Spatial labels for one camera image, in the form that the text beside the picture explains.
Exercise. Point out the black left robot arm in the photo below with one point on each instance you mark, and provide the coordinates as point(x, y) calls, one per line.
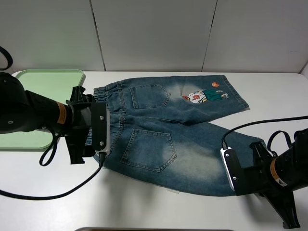
point(25, 111)

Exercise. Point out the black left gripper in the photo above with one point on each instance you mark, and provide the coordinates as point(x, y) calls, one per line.
point(80, 105)

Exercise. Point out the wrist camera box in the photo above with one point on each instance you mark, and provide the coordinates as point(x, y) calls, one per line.
point(100, 126)
point(234, 171)

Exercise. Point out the children's blue denim shorts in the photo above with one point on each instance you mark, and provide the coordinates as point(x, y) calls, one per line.
point(162, 131)

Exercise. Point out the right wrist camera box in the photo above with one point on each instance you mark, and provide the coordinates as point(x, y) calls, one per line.
point(234, 171)

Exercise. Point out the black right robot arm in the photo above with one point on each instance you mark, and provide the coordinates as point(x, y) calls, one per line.
point(276, 178)

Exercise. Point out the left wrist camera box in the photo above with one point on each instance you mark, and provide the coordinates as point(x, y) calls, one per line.
point(100, 126)

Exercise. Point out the light green plastic tray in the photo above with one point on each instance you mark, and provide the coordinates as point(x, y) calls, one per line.
point(53, 84)

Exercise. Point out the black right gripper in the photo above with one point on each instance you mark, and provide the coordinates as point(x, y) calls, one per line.
point(257, 181)

